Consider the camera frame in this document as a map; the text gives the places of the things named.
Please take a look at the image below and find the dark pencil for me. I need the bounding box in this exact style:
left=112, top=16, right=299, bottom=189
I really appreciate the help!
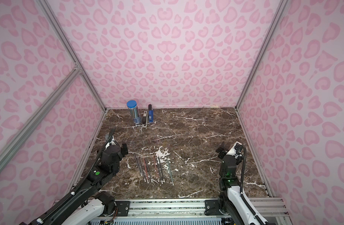
left=134, top=153, right=145, bottom=181
left=139, top=157, right=149, bottom=182

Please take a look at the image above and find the red capped pencil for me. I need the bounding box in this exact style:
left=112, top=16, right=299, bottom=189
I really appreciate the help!
left=152, top=155, right=160, bottom=182

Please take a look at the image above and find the purple capped pencil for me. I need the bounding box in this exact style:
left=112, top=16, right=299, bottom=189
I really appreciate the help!
left=156, top=156, right=164, bottom=183

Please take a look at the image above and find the yellow capped pencil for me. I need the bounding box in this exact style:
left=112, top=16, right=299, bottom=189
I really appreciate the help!
left=158, top=156, right=165, bottom=182

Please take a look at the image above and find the teal capped pencil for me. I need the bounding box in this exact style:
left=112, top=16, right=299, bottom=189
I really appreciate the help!
left=166, top=158, right=174, bottom=186

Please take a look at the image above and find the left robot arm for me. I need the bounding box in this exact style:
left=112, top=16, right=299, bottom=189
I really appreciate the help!
left=30, top=143, right=128, bottom=225

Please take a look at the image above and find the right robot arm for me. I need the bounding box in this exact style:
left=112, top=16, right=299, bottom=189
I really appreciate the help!
left=216, top=142, right=271, bottom=225

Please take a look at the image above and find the grey clip tool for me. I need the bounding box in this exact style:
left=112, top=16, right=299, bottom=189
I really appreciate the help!
left=142, top=111, right=148, bottom=128

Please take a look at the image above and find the blue-capped metal cylinder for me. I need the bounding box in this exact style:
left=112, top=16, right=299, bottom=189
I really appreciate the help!
left=127, top=100, right=142, bottom=125

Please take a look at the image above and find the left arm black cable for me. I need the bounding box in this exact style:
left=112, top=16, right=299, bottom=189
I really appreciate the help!
left=34, top=127, right=116, bottom=225

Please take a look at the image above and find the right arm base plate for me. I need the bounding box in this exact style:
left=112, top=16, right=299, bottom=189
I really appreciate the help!
left=204, top=199, right=222, bottom=216

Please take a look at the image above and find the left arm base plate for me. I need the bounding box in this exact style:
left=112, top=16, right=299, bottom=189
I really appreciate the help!
left=115, top=201, right=131, bottom=217

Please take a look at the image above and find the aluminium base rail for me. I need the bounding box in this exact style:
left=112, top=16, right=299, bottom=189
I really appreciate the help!
left=45, top=197, right=291, bottom=225

